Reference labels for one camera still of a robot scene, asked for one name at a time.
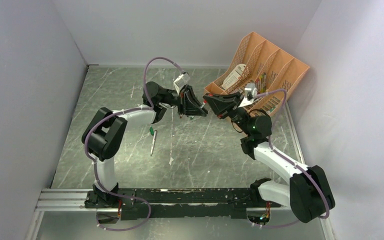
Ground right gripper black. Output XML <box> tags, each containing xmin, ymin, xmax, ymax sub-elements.
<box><xmin>202</xmin><ymin>93</ymin><xmax>251</xmax><ymax>137</ymax></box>

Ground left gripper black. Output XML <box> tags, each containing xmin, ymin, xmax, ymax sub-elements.
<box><xmin>160</xmin><ymin>85</ymin><xmax>209</xmax><ymax>118</ymax></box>

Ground green pen cap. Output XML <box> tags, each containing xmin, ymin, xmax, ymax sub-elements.
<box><xmin>149</xmin><ymin>127</ymin><xmax>155</xmax><ymax>136</ymax></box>

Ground white pen red tip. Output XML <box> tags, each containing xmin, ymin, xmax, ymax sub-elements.
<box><xmin>150</xmin><ymin>130</ymin><xmax>158</xmax><ymax>156</ymax></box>

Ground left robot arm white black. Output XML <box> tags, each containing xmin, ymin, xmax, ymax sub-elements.
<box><xmin>81</xmin><ymin>81</ymin><xmax>208</xmax><ymax>208</ymax></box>

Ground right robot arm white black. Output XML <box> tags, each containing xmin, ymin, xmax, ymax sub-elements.
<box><xmin>203</xmin><ymin>92</ymin><xmax>336</xmax><ymax>223</ymax></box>

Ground pens bundle in organizer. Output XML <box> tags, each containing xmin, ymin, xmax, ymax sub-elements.
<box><xmin>254</xmin><ymin>72</ymin><xmax>267</xmax><ymax>94</ymax></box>

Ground orange plastic file organizer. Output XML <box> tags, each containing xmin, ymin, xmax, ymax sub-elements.
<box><xmin>204</xmin><ymin>32</ymin><xmax>310</xmax><ymax>116</ymax></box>

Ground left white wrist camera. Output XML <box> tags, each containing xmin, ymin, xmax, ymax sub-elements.
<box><xmin>173</xmin><ymin>72</ymin><xmax>191</xmax><ymax>95</ymax></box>

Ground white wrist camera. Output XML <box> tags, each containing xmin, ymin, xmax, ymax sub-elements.
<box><xmin>173</xmin><ymin>72</ymin><xmax>191</xmax><ymax>95</ymax></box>
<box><xmin>239</xmin><ymin>82</ymin><xmax>258</xmax><ymax>108</ymax></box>

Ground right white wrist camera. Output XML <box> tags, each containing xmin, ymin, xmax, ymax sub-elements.
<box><xmin>239</xmin><ymin>82</ymin><xmax>258</xmax><ymax>108</ymax></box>

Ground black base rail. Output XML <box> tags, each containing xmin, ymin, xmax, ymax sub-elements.
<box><xmin>84</xmin><ymin>187</ymin><xmax>279</xmax><ymax>220</ymax></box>

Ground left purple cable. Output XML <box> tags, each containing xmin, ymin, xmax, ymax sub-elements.
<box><xmin>84</xmin><ymin>56</ymin><xmax>186</xmax><ymax>232</ymax></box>

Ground aluminium frame rail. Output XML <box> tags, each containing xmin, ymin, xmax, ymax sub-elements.
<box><xmin>24</xmin><ymin>188</ymin><xmax>90</xmax><ymax>240</ymax></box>

